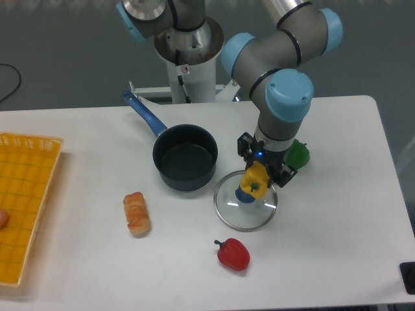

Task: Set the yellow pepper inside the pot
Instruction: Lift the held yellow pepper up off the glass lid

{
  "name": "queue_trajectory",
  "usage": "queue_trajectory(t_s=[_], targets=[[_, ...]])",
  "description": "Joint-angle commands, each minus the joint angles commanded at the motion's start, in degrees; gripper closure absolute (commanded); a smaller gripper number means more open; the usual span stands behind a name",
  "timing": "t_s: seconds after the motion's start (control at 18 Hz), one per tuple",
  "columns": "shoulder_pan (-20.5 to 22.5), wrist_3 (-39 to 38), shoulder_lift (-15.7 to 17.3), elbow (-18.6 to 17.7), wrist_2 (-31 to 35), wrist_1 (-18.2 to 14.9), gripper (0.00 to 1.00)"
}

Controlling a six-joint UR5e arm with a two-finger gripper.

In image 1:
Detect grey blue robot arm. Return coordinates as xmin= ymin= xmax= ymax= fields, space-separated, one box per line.
xmin=116 ymin=1 xmax=343 ymax=187

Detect dark pot with blue handle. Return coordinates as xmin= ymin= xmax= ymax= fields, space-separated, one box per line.
xmin=122 ymin=91 xmax=218 ymax=192

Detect black table edge socket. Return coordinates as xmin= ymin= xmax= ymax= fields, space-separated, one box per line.
xmin=399 ymin=262 xmax=415 ymax=295

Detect braided bread loaf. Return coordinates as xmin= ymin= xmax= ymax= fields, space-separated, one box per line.
xmin=123 ymin=192 xmax=151 ymax=236

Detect orange object in basket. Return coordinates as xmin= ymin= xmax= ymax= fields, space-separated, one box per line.
xmin=0 ymin=209 xmax=9 ymax=228

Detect glass lid with blue knob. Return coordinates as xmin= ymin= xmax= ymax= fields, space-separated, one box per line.
xmin=213 ymin=170 xmax=278 ymax=232

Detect green bell pepper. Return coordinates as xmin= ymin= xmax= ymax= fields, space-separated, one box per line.
xmin=285 ymin=139 xmax=310 ymax=169

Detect black cable on floor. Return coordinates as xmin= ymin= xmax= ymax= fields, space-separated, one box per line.
xmin=0 ymin=63 xmax=22 ymax=103

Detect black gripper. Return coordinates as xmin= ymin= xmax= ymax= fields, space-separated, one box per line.
xmin=237 ymin=132 xmax=298 ymax=188

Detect yellow bell pepper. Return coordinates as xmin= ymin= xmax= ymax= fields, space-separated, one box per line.
xmin=239 ymin=161 xmax=269 ymax=199

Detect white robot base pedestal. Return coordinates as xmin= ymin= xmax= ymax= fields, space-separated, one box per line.
xmin=130 ymin=17 xmax=240 ymax=104

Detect red bell pepper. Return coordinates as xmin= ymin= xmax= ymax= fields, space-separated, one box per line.
xmin=214 ymin=238 xmax=250 ymax=271

